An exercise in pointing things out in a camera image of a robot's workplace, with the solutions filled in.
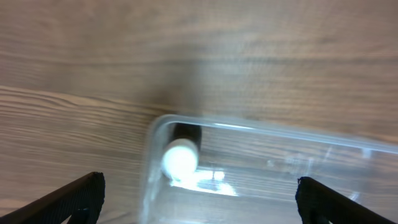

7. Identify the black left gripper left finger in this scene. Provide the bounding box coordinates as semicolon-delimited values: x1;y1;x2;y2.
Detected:
1;172;105;224

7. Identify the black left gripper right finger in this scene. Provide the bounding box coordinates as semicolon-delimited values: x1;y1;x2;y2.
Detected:
295;177;394;224

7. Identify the black bottle white cap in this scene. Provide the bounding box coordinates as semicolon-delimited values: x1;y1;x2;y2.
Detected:
161;123;202;181

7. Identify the clear plastic container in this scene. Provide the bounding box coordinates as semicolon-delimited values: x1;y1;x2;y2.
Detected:
138;114;397;223

